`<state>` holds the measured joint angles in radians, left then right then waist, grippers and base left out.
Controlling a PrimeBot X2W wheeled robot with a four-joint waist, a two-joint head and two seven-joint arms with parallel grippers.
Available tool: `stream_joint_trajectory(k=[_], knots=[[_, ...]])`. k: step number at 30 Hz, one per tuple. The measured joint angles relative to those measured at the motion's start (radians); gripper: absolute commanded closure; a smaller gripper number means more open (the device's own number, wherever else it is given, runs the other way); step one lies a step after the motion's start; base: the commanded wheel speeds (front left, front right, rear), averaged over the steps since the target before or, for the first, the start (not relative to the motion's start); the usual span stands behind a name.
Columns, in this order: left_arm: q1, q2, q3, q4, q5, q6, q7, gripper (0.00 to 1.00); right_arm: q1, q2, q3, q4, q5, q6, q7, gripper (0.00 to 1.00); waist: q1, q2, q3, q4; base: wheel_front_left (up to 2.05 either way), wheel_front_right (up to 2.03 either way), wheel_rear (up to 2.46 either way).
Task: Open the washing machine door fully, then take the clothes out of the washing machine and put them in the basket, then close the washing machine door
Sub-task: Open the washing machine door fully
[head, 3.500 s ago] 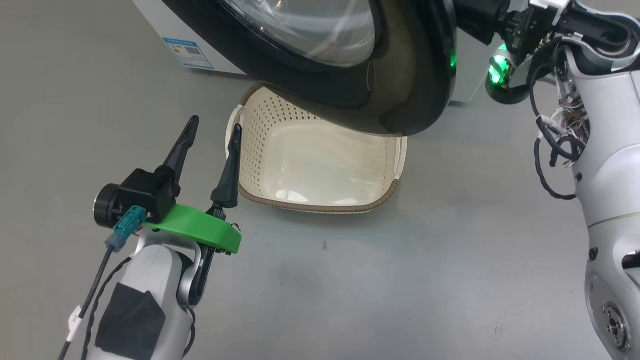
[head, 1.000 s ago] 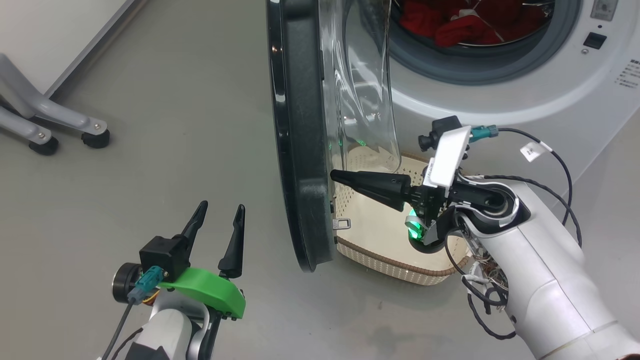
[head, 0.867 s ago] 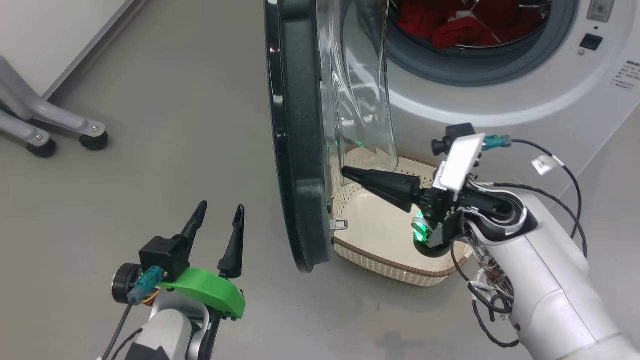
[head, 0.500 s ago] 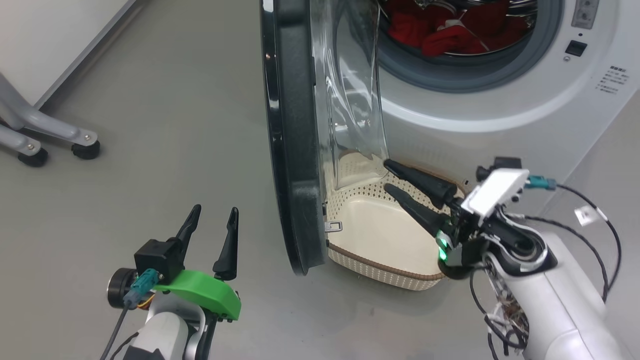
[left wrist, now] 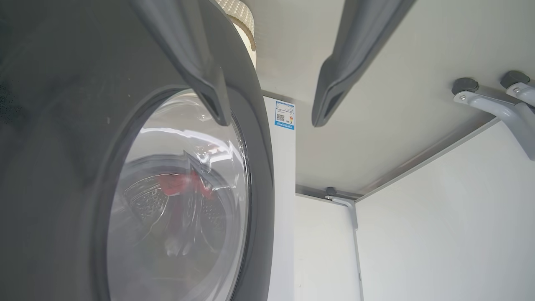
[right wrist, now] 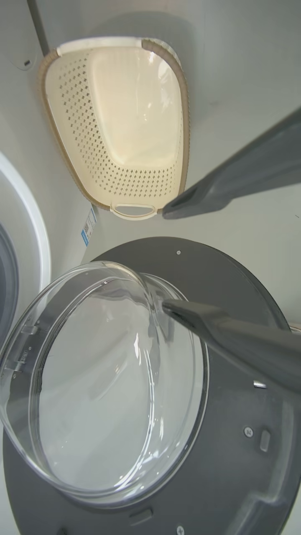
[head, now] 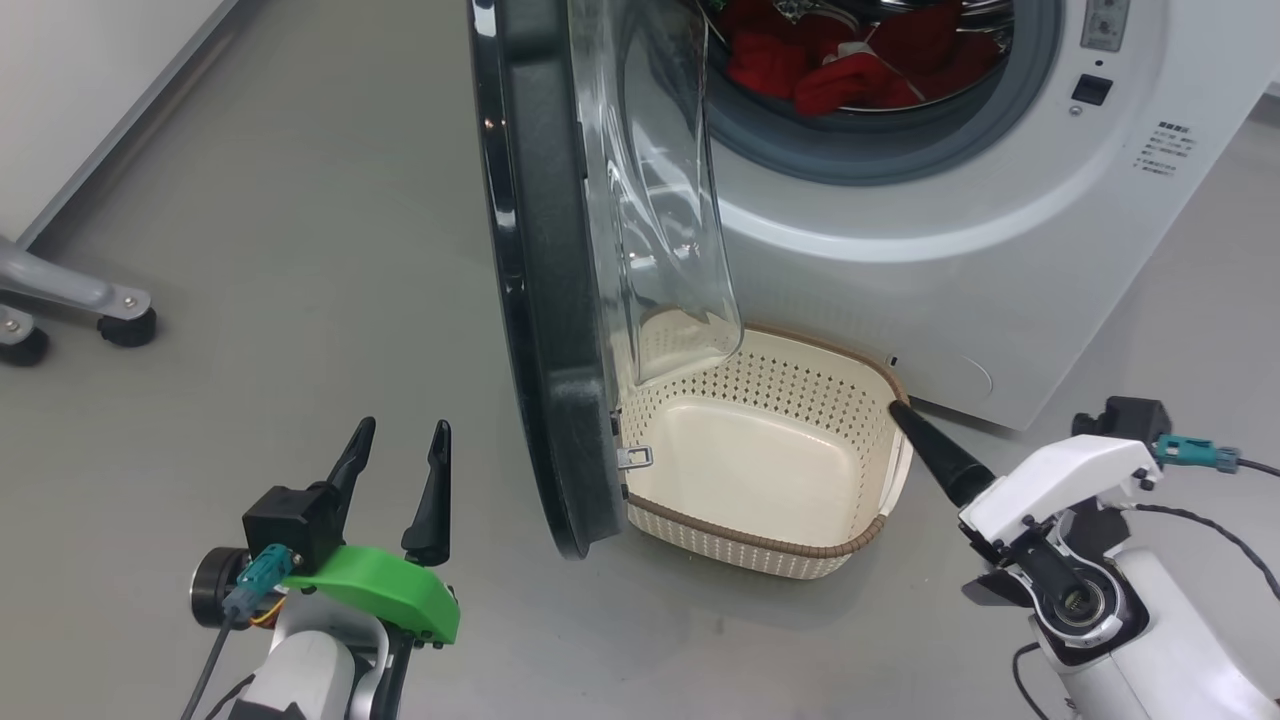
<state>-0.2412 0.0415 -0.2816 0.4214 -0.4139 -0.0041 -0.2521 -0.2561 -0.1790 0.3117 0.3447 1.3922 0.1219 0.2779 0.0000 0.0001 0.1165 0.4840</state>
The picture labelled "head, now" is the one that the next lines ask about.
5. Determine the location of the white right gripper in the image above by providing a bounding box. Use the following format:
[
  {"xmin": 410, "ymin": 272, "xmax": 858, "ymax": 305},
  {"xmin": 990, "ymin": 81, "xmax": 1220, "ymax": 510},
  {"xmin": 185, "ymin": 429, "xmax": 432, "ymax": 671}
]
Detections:
[{"xmin": 888, "ymin": 398, "xmax": 1163, "ymax": 563}]

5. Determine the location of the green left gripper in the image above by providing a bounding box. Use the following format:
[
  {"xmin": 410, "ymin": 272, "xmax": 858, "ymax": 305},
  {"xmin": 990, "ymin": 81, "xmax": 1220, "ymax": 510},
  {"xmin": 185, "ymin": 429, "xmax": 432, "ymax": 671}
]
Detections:
[{"xmin": 282, "ymin": 416, "xmax": 462, "ymax": 647}]

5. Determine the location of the round glass washing machine door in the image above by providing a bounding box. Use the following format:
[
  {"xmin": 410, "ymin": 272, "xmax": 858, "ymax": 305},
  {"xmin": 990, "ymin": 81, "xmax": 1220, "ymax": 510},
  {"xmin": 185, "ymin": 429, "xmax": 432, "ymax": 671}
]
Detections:
[{"xmin": 468, "ymin": 0, "xmax": 746, "ymax": 561}]

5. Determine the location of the red garment with white stripes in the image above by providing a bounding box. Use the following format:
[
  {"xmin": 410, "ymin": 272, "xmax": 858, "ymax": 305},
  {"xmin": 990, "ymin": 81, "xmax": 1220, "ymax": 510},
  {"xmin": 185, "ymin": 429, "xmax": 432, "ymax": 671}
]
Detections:
[{"xmin": 700, "ymin": 0, "xmax": 1011, "ymax": 118}]

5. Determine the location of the cream perforated laundry basket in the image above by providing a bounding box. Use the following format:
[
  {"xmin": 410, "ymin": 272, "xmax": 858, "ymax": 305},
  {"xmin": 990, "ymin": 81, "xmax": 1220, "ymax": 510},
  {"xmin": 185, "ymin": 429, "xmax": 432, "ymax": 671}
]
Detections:
[{"xmin": 612, "ymin": 308, "xmax": 913, "ymax": 582}]

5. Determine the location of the white front-load washing machine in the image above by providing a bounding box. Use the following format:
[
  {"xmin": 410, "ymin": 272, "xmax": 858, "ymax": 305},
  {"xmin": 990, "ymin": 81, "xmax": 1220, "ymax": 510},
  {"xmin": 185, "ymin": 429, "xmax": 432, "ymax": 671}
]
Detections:
[{"xmin": 640, "ymin": 0, "xmax": 1277, "ymax": 433}]

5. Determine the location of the black caster wheel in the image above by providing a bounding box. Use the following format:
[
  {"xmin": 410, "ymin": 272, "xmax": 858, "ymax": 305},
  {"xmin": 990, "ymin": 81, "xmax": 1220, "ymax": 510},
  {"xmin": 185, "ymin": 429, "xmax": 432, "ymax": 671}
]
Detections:
[
  {"xmin": 0, "ymin": 325, "xmax": 51, "ymax": 368},
  {"xmin": 97, "ymin": 308, "xmax": 158, "ymax": 348}
]

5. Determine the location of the grey metal stand leg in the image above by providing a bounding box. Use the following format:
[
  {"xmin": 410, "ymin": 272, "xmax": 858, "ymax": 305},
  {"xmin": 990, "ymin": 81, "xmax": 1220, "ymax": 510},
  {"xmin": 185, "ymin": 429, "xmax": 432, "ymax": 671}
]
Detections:
[{"xmin": 0, "ymin": 235, "xmax": 153, "ymax": 346}]

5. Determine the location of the left camera cable teal plug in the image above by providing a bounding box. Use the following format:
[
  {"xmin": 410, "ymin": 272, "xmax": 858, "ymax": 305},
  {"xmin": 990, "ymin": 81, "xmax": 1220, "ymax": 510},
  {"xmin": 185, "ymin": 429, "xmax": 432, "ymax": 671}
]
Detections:
[{"xmin": 180, "ymin": 545, "xmax": 301, "ymax": 720}]

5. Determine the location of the camera cable teal plug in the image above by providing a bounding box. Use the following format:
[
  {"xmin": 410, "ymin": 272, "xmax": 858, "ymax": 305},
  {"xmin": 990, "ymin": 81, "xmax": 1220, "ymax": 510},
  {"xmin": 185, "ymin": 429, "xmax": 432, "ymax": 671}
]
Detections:
[
  {"xmin": 180, "ymin": 545, "xmax": 301, "ymax": 720},
  {"xmin": 1152, "ymin": 435, "xmax": 1280, "ymax": 479}
]

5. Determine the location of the right camera cable teal plug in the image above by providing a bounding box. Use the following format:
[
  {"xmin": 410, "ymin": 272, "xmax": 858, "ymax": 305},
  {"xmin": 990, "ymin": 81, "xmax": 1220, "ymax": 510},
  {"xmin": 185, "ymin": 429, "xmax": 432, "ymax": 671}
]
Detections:
[{"xmin": 1152, "ymin": 435, "xmax": 1280, "ymax": 479}]

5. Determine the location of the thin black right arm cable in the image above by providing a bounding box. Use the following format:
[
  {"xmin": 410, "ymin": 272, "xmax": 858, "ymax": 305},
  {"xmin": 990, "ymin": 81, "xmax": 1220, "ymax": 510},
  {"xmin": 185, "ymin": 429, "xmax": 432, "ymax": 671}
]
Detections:
[{"xmin": 1120, "ymin": 503, "xmax": 1280, "ymax": 601}]

